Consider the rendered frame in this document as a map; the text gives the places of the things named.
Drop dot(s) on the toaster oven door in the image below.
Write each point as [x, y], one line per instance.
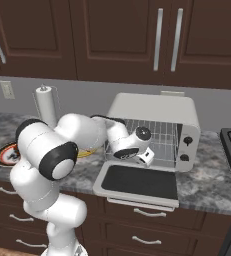
[138, 181]

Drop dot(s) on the grey wall socket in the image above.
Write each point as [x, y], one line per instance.
[172, 93]

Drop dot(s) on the white wall socket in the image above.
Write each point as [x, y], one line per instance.
[7, 89]

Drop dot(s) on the black toaster oven knob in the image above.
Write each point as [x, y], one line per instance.
[188, 140]
[184, 157]

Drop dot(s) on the dark brown drawer front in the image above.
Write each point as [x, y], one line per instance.
[7, 241]
[0, 200]
[7, 225]
[173, 243]
[187, 220]

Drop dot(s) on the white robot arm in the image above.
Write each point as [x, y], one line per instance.
[40, 143]

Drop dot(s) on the white toaster oven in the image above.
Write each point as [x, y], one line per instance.
[153, 108]

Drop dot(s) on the white paper towel roll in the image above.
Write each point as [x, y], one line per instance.
[46, 106]

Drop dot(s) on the dark brown cupboard door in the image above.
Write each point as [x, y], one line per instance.
[210, 40]
[117, 36]
[30, 36]

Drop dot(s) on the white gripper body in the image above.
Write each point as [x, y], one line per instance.
[144, 161]

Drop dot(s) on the black and orange plate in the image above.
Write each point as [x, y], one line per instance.
[5, 155]

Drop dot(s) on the yellow plate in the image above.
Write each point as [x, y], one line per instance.
[86, 153]

